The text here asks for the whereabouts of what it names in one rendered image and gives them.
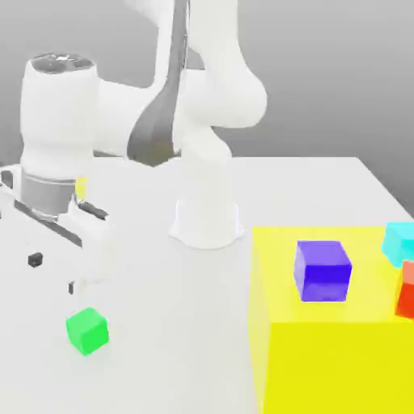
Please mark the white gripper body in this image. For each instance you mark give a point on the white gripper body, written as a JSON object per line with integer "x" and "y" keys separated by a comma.
{"x": 55, "y": 245}

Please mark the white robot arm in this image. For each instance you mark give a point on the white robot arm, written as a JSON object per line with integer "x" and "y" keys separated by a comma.
{"x": 207, "y": 106}

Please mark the small yellow cube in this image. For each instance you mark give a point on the small yellow cube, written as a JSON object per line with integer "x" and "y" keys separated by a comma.
{"x": 81, "y": 188}

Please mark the small green cube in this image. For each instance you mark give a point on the small green cube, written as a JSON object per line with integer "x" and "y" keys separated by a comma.
{"x": 86, "y": 333}

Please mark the small blue cube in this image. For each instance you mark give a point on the small blue cube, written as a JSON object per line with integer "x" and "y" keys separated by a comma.
{"x": 323, "y": 271}

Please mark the small cyan cube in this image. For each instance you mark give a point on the small cyan cube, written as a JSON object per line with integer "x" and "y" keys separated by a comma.
{"x": 399, "y": 241}

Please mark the small red cube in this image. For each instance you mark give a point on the small red cube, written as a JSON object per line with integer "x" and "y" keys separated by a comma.
{"x": 407, "y": 297}

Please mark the large yellow box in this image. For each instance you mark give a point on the large yellow box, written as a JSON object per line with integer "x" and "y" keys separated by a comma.
{"x": 336, "y": 365}

